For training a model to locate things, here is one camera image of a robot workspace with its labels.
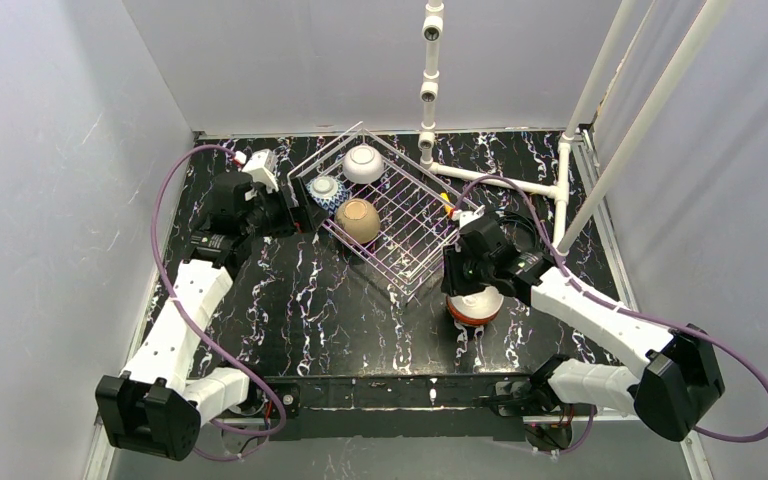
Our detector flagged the blue patterned bowl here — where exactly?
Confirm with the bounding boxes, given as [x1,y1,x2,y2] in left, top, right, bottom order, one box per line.
[306,175,350,216]

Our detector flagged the floral beige bowl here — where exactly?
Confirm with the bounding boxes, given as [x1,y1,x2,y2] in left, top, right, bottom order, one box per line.
[335,198,381,244]

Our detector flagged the plain white bowl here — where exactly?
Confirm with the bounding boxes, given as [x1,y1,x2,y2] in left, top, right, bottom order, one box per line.
[342,144,385,185]

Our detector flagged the white wire dish rack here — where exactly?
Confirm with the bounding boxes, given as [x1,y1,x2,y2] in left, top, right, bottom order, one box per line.
[287,123,460,303]

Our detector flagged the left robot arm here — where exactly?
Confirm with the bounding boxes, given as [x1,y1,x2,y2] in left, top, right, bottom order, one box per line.
[95,172,327,461]

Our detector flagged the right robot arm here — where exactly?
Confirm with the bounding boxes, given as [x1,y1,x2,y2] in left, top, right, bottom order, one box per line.
[442,211,725,441]

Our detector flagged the yellow black tool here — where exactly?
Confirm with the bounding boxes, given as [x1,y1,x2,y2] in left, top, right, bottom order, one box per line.
[439,192,455,219]

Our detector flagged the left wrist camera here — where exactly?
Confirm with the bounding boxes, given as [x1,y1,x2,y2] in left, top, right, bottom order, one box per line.
[233,149,279,193]

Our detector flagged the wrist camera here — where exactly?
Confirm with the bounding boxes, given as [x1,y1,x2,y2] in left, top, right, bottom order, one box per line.
[233,149,279,193]
[451,206,485,230]

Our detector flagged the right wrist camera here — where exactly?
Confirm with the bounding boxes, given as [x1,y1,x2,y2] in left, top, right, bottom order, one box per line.
[451,206,485,230]

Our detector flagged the white PVC pipe frame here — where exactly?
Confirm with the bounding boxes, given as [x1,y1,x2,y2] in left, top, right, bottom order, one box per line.
[417,0,733,256]

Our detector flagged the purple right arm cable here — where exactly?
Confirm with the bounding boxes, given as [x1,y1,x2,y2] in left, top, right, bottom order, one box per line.
[453,174,768,458]

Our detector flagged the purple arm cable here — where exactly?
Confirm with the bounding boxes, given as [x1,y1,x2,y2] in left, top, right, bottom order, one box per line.
[149,144,289,464]
[453,174,768,458]

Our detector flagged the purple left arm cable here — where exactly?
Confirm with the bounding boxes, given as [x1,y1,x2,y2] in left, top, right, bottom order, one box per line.
[149,144,289,464]

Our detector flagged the aluminium front rail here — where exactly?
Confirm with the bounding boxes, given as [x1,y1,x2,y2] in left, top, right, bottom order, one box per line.
[95,377,698,427]

